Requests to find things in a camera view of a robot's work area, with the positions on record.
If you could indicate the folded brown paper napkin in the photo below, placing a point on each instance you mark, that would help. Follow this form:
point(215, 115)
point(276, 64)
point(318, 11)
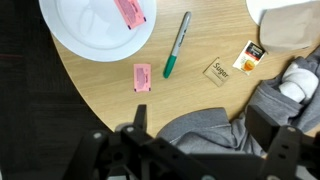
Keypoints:
point(290, 30)

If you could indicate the pink sweetener packet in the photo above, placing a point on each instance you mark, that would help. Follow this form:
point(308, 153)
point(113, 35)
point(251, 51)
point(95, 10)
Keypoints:
point(142, 78)
point(130, 13)

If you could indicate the white rolled sock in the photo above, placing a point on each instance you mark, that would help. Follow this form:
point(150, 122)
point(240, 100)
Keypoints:
point(298, 83)

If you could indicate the white orange tea bag packet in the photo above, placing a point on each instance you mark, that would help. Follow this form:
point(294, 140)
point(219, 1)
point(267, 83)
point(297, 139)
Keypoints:
point(248, 58)

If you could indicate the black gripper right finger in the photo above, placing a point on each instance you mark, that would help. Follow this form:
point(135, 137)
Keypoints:
point(286, 150)

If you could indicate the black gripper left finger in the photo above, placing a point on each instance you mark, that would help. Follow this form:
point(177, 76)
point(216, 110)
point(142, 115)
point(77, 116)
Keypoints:
point(140, 146)

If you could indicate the grey hoodie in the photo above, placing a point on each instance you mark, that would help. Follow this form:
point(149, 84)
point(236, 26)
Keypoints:
point(206, 130)

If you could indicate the grey marker with green cap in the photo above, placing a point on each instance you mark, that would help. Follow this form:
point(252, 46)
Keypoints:
point(176, 46)

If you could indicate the brown sugar packet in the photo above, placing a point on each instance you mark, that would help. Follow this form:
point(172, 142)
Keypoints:
point(218, 71)

